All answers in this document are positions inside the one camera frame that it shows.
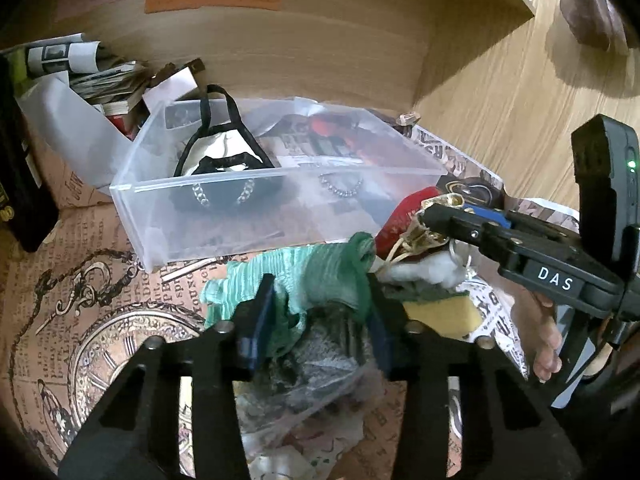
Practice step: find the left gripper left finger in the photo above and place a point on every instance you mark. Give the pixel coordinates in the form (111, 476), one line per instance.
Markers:
(132, 433)

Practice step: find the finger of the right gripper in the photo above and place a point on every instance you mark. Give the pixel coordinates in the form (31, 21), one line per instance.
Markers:
(481, 215)
(495, 239)

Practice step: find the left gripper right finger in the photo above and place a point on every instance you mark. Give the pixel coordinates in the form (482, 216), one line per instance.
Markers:
(507, 431)

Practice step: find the white drawstring pouch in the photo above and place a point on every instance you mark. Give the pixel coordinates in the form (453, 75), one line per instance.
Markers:
(441, 269)

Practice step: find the yellow sponge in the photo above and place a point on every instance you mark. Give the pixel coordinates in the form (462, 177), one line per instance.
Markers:
(453, 317)

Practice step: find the green knitted cloth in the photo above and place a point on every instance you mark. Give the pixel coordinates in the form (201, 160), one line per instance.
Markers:
(305, 278)

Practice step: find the clear bag grey fabric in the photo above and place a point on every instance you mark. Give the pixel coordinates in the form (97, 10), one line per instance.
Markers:
(329, 374)

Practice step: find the black white fabric pouch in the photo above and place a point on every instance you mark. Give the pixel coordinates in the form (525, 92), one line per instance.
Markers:
(218, 149)

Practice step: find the person's right hand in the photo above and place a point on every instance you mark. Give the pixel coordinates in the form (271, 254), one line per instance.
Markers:
(541, 338)

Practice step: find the vintage newspaper print mat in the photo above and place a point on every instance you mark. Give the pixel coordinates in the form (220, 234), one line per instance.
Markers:
(74, 313)

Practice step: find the clear plastic storage box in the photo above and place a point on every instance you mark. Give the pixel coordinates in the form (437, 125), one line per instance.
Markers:
(335, 171)

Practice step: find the dark wine bottle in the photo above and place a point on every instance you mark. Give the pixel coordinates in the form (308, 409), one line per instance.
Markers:
(27, 206)

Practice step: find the small white cardboard box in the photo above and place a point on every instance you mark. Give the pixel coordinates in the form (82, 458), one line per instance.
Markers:
(174, 83)

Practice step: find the stack of papers and books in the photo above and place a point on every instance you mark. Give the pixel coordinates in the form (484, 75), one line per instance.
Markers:
(109, 83)

